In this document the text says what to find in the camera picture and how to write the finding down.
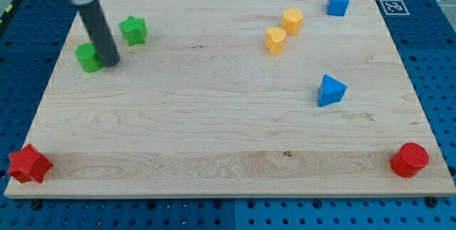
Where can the green cylinder block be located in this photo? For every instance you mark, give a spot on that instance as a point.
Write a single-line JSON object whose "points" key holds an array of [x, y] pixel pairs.
{"points": [[88, 58]]}

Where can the red cylinder block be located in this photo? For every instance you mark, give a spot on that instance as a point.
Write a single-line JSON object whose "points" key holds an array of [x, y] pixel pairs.
{"points": [[409, 160]]}

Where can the green star block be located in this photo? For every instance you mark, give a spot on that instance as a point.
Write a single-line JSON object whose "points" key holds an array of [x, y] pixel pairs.
{"points": [[133, 30]]}

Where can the light wooden board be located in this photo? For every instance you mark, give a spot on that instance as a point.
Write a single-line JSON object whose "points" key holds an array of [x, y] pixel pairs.
{"points": [[203, 110]]}

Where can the yellow heart block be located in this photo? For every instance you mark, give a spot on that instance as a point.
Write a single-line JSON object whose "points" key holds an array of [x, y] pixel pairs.
{"points": [[275, 40]]}

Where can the yellow hexagon block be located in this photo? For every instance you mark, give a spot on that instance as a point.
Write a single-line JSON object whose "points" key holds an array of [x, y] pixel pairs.
{"points": [[292, 21]]}

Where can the white fiducial marker tag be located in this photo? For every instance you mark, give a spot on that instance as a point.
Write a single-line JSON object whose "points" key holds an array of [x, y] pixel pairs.
{"points": [[394, 7]]}

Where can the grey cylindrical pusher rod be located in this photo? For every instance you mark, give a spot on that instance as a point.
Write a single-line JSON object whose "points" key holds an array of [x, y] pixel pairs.
{"points": [[99, 32]]}

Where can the red star block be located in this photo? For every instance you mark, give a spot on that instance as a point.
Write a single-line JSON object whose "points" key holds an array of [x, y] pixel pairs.
{"points": [[29, 165]]}

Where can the blue cube block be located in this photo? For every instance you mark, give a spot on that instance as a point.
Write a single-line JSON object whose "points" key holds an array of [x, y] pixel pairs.
{"points": [[337, 7]]}

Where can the blue triangle block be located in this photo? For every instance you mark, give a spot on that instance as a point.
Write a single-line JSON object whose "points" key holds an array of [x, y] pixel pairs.
{"points": [[330, 91]]}

